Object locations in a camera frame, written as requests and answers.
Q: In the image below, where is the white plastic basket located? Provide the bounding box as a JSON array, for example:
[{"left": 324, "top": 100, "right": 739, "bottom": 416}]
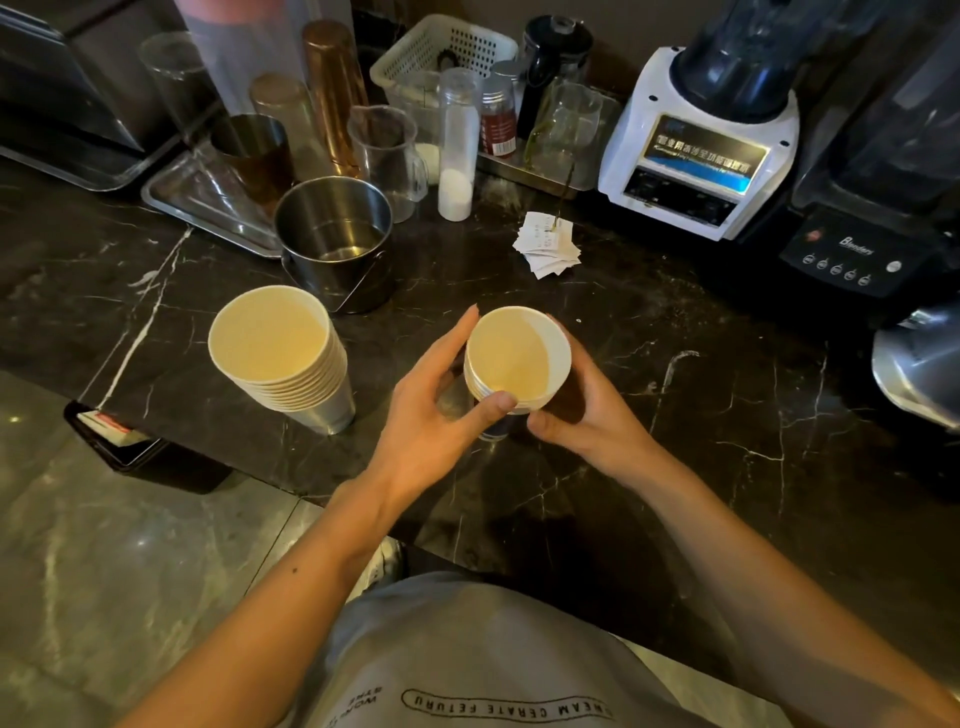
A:
[{"left": 369, "top": 13, "right": 520, "bottom": 99}]

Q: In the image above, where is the person's white shoe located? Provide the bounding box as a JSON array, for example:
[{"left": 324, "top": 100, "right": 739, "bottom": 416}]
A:
[{"left": 348, "top": 536, "right": 406, "bottom": 601}]

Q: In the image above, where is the clear tube with white powder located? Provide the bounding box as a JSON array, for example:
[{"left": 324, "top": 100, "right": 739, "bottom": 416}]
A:
[{"left": 436, "top": 67, "right": 481, "bottom": 224}]

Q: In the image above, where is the stainless steel machine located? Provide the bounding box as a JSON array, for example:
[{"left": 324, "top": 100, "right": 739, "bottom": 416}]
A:
[{"left": 0, "top": 0, "right": 189, "bottom": 155}]

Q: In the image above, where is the black marble countertop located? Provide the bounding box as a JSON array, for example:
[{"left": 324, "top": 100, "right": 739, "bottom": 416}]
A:
[{"left": 0, "top": 149, "right": 960, "bottom": 699}]

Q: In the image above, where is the red spice jar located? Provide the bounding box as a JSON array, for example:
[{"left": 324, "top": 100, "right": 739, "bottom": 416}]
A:
[{"left": 479, "top": 71, "right": 520, "bottom": 159}]

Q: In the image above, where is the silver metal pitcher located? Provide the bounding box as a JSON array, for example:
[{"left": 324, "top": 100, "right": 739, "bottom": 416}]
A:
[{"left": 871, "top": 299, "right": 960, "bottom": 433}]

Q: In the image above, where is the stainless steel pail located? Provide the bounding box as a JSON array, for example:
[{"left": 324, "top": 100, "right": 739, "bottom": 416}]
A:
[{"left": 273, "top": 176, "right": 395, "bottom": 315}]

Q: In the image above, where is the person's left forearm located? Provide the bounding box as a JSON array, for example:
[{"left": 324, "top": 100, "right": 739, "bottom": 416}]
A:
[{"left": 116, "top": 479, "right": 410, "bottom": 728}]

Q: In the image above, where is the tall clear glass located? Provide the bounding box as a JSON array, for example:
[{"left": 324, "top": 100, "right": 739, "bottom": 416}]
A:
[{"left": 137, "top": 31, "right": 219, "bottom": 144}]

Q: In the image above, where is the person's right hand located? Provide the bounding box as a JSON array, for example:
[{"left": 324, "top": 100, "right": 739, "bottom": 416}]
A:
[{"left": 526, "top": 314, "right": 676, "bottom": 493}]

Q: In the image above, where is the person's white shirt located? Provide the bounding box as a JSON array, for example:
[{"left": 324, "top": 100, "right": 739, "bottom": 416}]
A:
[{"left": 288, "top": 573, "right": 796, "bottom": 728}]

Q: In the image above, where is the black lidded pot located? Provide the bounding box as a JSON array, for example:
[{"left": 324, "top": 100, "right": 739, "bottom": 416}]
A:
[{"left": 515, "top": 14, "right": 595, "bottom": 140}]

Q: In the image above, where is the stack of blue paper cups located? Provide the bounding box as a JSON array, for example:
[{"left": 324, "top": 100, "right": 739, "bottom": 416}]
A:
[{"left": 462, "top": 305, "right": 574, "bottom": 442}]

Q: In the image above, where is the clear glass pitcher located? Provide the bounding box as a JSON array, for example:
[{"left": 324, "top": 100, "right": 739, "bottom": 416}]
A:
[{"left": 523, "top": 80, "right": 605, "bottom": 181}]

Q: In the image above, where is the person's left hand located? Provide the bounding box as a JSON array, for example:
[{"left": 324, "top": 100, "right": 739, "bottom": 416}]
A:
[{"left": 358, "top": 303, "right": 520, "bottom": 519}]

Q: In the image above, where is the red and white carton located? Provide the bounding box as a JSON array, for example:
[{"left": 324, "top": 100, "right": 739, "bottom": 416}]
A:
[{"left": 77, "top": 410, "right": 155, "bottom": 449}]

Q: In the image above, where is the short gold tumbler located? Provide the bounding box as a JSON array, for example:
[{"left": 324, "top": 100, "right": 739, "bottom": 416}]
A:
[{"left": 248, "top": 72, "right": 335, "bottom": 181}]

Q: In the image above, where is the person's right forearm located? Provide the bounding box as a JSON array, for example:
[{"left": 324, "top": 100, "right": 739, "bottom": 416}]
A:
[{"left": 633, "top": 457, "right": 960, "bottom": 728}]

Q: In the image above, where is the wide steel tray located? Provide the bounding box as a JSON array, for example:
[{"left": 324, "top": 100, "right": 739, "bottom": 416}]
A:
[{"left": 140, "top": 138, "right": 285, "bottom": 260}]

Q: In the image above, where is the dark blender jar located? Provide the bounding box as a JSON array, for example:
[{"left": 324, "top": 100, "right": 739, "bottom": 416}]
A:
[{"left": 669, "top": 0, "right": 886, "bottom": 125}]

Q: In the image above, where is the clear blender cover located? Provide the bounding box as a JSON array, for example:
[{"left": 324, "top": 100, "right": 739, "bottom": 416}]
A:
[{"left": 791, "top": 0, "right": 960, "bottom": 219}]

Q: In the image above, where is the large clear pink-lidded container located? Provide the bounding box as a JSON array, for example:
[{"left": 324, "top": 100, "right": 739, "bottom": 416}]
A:
[{"left": 173, "top": 0, "right": 354, "bottom": 114}]

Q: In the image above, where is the black metal tray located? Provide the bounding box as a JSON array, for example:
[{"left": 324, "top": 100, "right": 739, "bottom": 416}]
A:
[{"left": 0, "top": 112, "right": 226, "bottom": 193}]

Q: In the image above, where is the clear jar with white powder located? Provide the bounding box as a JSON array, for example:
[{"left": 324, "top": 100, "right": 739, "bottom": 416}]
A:
[{"left": 401, "top": 71, "right": 444, "bottom": 185}]

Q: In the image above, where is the pile of white receipts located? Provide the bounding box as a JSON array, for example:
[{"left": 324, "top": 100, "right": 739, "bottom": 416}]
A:
[{"left": 512, "top": 211, "right": 583, "bottom": 281}]

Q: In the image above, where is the dark steel cup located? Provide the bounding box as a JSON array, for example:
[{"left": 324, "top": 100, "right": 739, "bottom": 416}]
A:
[{"left": 209, "top": 113, "right": 295, "bottom": 215}]

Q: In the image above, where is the stack of white paper cups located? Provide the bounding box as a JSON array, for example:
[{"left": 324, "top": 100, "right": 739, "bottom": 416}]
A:
[{"left": 207, "top": 284, "right": 358, "bottom": 436}]

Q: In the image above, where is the clear plastic measuring jug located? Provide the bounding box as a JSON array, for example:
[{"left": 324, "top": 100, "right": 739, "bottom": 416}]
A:
[{"left": 347, "top": 104, "right": 429, "bottom": 225}]

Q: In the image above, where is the narrow steel tray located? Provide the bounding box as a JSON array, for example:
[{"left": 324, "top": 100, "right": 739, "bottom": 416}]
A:
[{"left": 476, "top": 89, "right": 624, "bottom": 200}]

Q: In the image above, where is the black floor trash bin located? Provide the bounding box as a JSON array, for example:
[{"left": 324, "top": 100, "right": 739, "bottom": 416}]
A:
[{"left": 63, "top": 401, "right": 234, "bottom": 496}]

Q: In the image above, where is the white blender base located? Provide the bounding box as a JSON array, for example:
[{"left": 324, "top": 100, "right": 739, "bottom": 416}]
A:
[{"left": 597, "top": 46, "right": 802, "bottom": 243}]

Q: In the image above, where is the black blender base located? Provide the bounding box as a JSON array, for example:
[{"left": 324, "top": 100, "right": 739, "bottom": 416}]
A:
[{"left": 776, "top": 202, "right": 960, "bottom": 301}]

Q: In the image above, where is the tall copper tumbler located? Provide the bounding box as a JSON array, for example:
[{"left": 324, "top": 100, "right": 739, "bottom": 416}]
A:
[{"left": 302, "top": 18, "right": 370, "bottom": 179}]

